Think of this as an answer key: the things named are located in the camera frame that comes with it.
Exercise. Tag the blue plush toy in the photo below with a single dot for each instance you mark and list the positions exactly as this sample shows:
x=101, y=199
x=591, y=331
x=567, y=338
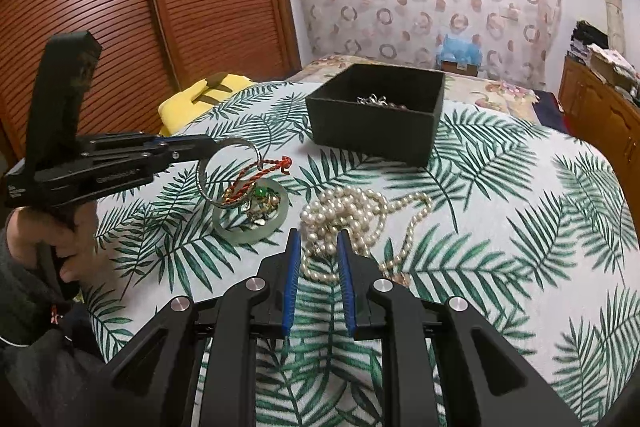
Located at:
x=457, y=49

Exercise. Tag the silver bangle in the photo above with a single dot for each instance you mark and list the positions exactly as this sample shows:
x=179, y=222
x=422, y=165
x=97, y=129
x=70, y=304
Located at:
x=200, y=179

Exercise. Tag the leaf print tablecloth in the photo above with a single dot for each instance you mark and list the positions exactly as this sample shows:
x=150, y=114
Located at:
x=500, y=207

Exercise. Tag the dark blue cloth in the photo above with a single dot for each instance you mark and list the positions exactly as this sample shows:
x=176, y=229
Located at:
x=550, y=107

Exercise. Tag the wooden cabinet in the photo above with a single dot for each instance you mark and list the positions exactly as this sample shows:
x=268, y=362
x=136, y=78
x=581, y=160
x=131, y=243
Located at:
x=600, y=107

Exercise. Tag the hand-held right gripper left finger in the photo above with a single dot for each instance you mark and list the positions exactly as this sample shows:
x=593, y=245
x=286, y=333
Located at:
x=293, y=287

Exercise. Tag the cardboard box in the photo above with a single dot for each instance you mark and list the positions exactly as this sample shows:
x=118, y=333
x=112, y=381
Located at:
x=460, y=67

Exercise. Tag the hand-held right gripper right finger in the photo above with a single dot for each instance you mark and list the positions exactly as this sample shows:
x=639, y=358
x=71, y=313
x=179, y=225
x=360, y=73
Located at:
x=344, y=287

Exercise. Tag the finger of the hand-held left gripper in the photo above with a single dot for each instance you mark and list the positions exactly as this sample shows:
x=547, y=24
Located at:
x=125, y=158
x=200, y=145

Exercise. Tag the yellow folded cloth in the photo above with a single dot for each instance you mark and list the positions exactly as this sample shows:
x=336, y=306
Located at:
x=180, y=107

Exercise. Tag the black square box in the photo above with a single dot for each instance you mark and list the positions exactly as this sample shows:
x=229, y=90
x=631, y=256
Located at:
x=370, y=132

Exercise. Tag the pile of patterned cloths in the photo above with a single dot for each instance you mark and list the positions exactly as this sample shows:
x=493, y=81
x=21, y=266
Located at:
x=612, y=62

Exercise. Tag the person's left forearm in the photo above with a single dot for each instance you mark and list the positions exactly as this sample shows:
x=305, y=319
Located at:
x=25, y=337

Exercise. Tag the pale green jade bangle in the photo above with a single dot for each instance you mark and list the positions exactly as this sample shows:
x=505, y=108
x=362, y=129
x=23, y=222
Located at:
x=226, y=230

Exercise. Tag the person's left hand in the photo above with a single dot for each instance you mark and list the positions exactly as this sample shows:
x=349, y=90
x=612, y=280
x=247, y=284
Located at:
x=86, y=247

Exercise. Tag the stack of dark clothes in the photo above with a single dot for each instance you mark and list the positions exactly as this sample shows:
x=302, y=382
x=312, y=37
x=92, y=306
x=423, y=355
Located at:
x=590, y=37

